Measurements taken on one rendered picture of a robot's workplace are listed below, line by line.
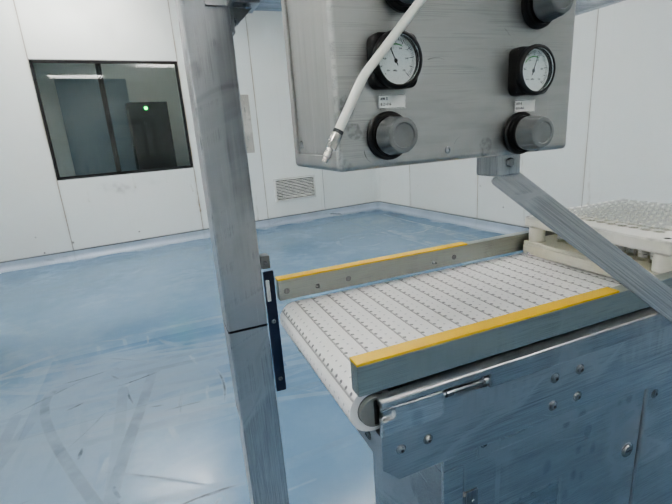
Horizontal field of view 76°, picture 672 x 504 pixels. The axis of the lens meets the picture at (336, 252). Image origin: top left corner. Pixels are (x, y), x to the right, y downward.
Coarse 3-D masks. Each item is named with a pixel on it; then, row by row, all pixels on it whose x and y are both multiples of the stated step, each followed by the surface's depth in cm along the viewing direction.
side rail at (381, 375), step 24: (624, 288) 51; (552, 312) 46; (576, 312) 48; (600, 312) 50; (624, 312) 51; (480, 336) 43; (504, 336) 44; (528, 336) 46; (552, 336) 47; (384, 360) 39; (408, 360) 40; (432, 360) 41; (456, 360) 43; (360, 384) 39; (384, 384) 40
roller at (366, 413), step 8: (376, 392) 42; (368, 400) 41; (376, 400) 41; (360, 408) 41; (368, 408) 41; (376, 408) 41; (360, 416) 41; (368, 416) 41; (376, 416) 42; (368, 424) 42; (376, 424) 42
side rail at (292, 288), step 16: (480, 240) 76; (496, 240) 77; (512, 240) 78; (416, 256) 71; (432, 256) 72; (448, 256) 74; (464, 256) 75; (480, 256) 76; (336, 272) 66; (352, 272) 67; (368, 272) 68; (384, 272) 69; (400, 272) 70; (288, 288) 63; (304, 288) 64; (320, 288) 65; (336, 288) 67
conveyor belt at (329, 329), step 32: (512, 256) 78; (384, 288) 67; (416, 288) 66; (448, 288) 65; (480, 288) 64; (512, 288) 63; (544, 288) 62; (576, 288) 61; (288, 320) 60; (320, 320) 57; (352, 320) 56; (384, 320) 56; (416, 320) 55; (448, 320) 54; (480, 320) 54; (320, 352) 50; (352, 352) 48; (352, 416) 41
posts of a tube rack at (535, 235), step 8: (536, 232) 76; (544, 232) 76; (536, 240) 76; (544, 240) 77; (656, 256) 58; (664, 256) 57; (656, 264) 58; (664, 264) 57; (656, 272) 58; (664, 272) 57
